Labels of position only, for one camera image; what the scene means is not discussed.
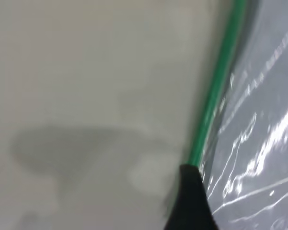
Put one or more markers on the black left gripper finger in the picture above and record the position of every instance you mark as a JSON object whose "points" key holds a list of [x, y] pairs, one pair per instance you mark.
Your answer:
{"points": [[191, 203]]}

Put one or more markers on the white paper sheets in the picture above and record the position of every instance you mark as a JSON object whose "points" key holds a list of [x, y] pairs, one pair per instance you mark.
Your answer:
{"points": [[266, 72]]}

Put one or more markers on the clear zip bag green strip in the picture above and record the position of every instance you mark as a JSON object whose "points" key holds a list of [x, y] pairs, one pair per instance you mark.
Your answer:
{"points": [[254, 119]]}

